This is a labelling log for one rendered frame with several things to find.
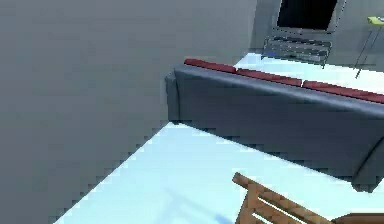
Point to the dark grey sofa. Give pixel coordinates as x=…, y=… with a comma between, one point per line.
x=266, y=113

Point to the brown wooden chair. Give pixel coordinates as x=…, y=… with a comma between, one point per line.
x=266, y=202

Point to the grey slatted television stand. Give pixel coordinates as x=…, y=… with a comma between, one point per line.
x=296, y=49

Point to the black television set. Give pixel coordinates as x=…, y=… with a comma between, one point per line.
x=306, y=13

